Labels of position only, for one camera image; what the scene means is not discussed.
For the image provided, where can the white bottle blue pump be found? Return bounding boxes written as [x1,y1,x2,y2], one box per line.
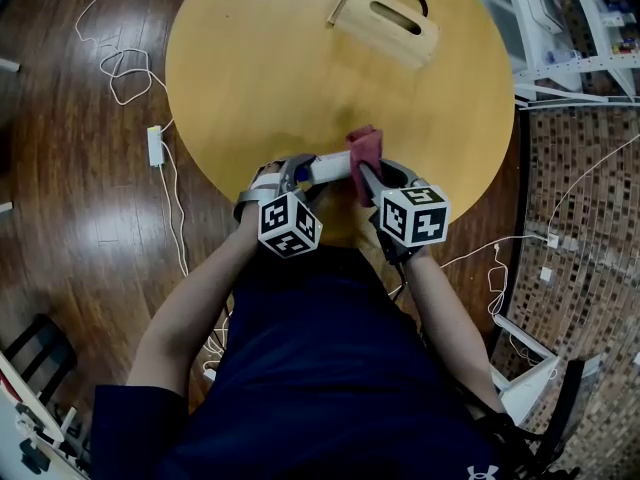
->
[294,150,354,187]

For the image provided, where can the pink cloth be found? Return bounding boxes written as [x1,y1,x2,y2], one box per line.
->
[345,125,385,208]

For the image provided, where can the black harness straps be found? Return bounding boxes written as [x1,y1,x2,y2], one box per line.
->
[474,407,581,480]

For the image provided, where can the long white floor cable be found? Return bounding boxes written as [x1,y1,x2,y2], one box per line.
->
[74,0,231,374]

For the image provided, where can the person's left forearm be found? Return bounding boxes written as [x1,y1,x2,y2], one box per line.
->
[124,217,264,394]

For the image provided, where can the wooden tissue box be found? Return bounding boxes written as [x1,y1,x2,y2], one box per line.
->
[325,0,441,71]

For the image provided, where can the curved white table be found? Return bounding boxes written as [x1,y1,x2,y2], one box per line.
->
[0,350,91,480]

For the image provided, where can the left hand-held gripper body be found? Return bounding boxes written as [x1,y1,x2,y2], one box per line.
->
[257,176,324,259]

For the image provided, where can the person's right forearm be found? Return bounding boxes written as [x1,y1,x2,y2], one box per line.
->
[404,247,506,414]

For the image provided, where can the white power strip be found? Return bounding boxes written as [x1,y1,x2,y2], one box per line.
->
[146,125,166,168]

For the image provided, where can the white metal shelving unit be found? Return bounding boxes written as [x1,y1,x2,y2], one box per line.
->
[454,0,640,109]

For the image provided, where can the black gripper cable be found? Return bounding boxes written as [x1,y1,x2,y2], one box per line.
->
[387,252,416,302]

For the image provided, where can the white storage box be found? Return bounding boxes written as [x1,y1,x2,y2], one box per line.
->
[522,0,564,34]

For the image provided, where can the grey hand strap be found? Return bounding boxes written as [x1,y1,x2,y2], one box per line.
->
[232,172,284,224]

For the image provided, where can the person's navy blue shirt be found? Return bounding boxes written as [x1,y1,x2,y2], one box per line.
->
[89,245,506,480]

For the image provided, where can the white wall cable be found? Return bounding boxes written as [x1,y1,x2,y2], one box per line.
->
[439,132,640,319]

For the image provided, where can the black monitor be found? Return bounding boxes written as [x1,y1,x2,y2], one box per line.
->
[537,352,601,480]

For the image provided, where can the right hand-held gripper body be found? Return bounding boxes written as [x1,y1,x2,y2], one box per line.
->
[370,177,451,264]

